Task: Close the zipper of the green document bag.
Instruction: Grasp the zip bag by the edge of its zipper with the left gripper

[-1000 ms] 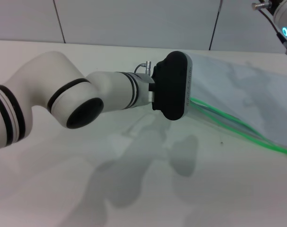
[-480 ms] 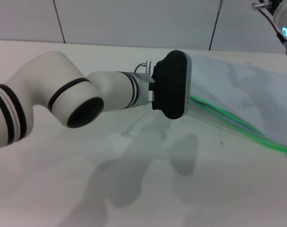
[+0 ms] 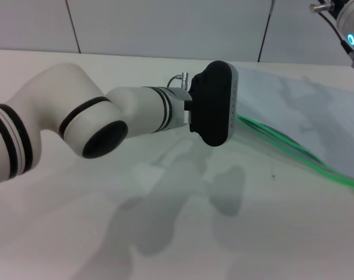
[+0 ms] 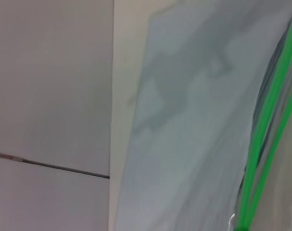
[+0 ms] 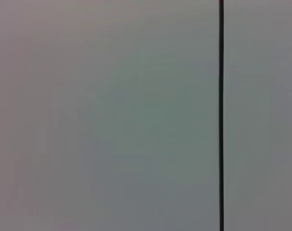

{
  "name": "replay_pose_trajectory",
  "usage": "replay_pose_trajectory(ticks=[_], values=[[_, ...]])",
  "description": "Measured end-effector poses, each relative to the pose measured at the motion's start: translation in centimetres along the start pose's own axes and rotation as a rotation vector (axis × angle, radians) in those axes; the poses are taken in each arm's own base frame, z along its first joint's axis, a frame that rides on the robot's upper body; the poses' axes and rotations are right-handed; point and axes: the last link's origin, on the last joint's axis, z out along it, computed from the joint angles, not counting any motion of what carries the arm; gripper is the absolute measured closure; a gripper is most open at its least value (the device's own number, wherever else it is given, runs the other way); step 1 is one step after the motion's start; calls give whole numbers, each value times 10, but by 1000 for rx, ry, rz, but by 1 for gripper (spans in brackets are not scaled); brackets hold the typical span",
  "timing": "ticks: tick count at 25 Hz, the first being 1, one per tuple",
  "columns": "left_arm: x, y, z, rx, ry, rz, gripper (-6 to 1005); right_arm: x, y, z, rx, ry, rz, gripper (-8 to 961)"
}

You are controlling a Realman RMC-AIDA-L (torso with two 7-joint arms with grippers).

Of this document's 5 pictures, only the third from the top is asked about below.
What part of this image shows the transparent green-zip document bag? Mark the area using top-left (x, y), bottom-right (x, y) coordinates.
top-left (234, 67), bottom-right (354, 190)

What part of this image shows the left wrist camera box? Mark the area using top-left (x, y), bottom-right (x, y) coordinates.
top-left (188, 60), bottom-right (239, 148)

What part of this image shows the grey cable with metal plug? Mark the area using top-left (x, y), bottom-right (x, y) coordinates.
top-left (167, 72), bottom-right (190, 92)

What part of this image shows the dark cable with metal plugs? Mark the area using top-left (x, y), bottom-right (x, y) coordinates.
top-left (309, 1), bottom-right (354, 70)

